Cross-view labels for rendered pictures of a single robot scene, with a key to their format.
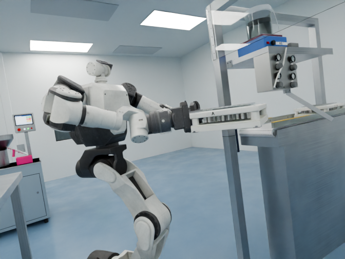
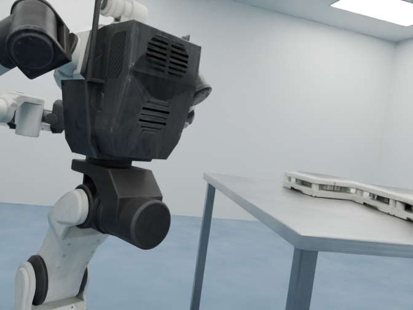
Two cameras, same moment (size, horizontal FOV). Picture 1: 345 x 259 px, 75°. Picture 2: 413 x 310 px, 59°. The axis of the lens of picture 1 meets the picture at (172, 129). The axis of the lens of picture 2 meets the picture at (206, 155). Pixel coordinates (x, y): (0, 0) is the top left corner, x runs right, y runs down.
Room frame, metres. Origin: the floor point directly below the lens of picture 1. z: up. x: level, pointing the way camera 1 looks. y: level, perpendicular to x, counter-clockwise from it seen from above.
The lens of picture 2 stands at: (2.02, 0.85, 1.07)
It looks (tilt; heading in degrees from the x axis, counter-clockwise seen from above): 3 degrees down; 196
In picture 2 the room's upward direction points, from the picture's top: 8 degrees clockwise
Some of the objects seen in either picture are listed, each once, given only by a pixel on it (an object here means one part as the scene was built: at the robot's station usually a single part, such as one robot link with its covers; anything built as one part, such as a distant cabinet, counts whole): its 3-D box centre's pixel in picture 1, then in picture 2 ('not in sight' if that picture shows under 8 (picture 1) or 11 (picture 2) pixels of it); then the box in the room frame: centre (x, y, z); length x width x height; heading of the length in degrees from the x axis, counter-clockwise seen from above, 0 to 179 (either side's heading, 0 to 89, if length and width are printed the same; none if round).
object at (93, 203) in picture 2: (110, 167); (105, 205); (1.19, 0.36, 0.86); 0.14 x 0.13 x 0.12; 153
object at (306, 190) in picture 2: not in sight; (321, 190); (0.35, 0.91, 0.91); 0.24 x 0.24 x 0.02; 34
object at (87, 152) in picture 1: (100, 162); (119, 199); (1.21, 0.41, 0.89); 0.28 x 0.13 x 0.18; 63
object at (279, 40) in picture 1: (262, 46); not in sight; (1.38, -0.60, 1.42); 0.21 x 0.20 x 0.09; 28
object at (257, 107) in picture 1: (230, 110); not in sight; (0.88, -0.23, 1.08); 0.25 x 0.24 x 0.02; 151
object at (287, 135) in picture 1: (318, 123); not in sight; (1.67, -1.08, 0.88); 1.30 x 0.29 x 0.10; 118
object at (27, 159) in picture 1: (24, 160); not in sight; (2.68, 1.80, 0.80); 0.16 x 0.12 x 0.09; 122
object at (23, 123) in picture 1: (26, 136); not in sight; (3.00, 1.93, 1.07); 0.23 x 0.10 x 0.62; 122
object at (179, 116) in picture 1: (173, 118); (70, 119); (0.88, -0.01, 1.07); 0.12 x 0.10 x 0.13; 95
